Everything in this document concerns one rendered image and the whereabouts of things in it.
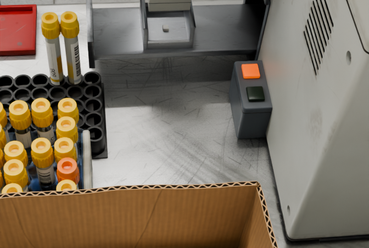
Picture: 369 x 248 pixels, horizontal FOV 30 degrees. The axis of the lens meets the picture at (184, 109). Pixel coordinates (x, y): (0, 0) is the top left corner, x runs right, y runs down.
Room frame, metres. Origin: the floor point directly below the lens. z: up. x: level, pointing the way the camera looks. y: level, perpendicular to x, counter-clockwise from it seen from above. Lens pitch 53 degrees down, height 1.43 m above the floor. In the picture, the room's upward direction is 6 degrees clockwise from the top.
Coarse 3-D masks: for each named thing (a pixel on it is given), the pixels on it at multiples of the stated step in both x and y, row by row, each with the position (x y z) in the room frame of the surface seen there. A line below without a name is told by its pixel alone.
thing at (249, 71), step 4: (244, 64) 0.44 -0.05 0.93; (248, 64) 0.44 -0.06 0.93; (252, 64) 0.45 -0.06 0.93; (256, 64) 0.45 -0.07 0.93; (244, 68) 0.44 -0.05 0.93; (248, 68) 0.44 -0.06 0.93; (252, 68) 0.44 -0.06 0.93; (256, 68) 0.44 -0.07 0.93; (244, 72) 0.43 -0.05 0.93; (248, 72) 0.43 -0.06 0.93; (252, 72) 0.43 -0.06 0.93; (256, 72) 0.44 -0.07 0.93; (244, 76) 0.43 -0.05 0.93; (248, 76) 0.43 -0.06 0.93; (252, 76) 0.43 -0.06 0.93; (256, 76) 0.43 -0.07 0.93
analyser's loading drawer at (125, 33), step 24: (144, 0) 0.50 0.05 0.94; (96, 24) 0.49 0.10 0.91; (120, 24) 0.49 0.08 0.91; (144, 24) 0.47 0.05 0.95; (168, 24) 0.50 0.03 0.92; (192, 24) 0.47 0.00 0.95; (216, 24) 0.51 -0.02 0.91; (240, 24) 0.51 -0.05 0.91; (96, 48) 0.46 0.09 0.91; (120, 48) 0.46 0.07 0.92; (144, 48) 0.46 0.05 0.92; (168, 48) 0.47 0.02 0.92; (192, 48) 0.47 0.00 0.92; (216, 48) 0.47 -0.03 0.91; (240, 48) 0.48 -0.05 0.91
